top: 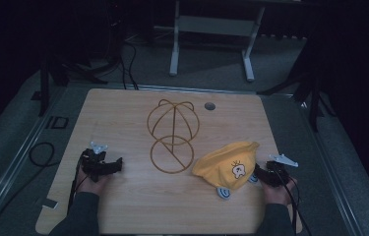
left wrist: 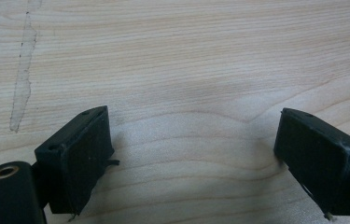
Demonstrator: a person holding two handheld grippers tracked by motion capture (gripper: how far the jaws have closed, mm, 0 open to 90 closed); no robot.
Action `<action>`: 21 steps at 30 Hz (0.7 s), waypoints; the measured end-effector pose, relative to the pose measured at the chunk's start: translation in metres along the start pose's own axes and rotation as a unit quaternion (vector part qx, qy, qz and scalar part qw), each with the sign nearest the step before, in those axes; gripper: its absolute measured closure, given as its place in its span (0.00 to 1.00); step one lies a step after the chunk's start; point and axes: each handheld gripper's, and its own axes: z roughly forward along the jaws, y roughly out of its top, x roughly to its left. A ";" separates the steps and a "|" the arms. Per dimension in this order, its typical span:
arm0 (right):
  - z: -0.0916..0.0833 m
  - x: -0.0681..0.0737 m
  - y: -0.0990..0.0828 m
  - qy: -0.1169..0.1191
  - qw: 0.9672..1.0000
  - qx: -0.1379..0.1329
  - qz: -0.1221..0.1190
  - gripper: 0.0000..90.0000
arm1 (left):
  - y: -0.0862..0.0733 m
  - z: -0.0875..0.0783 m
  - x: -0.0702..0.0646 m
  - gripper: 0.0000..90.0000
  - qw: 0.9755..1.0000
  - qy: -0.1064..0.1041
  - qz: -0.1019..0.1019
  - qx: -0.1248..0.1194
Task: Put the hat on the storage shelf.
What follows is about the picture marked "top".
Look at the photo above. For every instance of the black tripod stand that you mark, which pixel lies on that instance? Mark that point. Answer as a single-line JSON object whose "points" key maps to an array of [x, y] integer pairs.
{"points": [[59, 73], [310, 91]]}

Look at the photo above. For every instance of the yellow cartoon print hat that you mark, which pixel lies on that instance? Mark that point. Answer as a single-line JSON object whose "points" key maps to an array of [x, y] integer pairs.
{"points": [[226, 165]]}

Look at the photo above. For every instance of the white metal desk frame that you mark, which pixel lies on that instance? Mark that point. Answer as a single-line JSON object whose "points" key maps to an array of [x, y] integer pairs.
{"points": [[216, 25]]}

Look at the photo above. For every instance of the person's right hand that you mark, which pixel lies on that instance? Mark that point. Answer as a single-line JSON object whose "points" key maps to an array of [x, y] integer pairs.
{"points": [[278, 194]]}

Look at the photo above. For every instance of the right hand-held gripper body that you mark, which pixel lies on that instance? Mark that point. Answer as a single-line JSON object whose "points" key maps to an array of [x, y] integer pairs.
{"points": [[277, 172]]}

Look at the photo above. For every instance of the grey round table grommet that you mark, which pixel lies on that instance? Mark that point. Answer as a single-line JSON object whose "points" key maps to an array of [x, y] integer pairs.
{"points": [[210, 106]]}

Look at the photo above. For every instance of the person's left hand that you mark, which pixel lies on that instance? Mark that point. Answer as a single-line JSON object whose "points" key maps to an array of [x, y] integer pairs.
{"points": [[90, 185]]}

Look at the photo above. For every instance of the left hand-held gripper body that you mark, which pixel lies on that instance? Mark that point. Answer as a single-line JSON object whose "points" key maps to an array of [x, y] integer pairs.
{"points": [[94, 164]]}

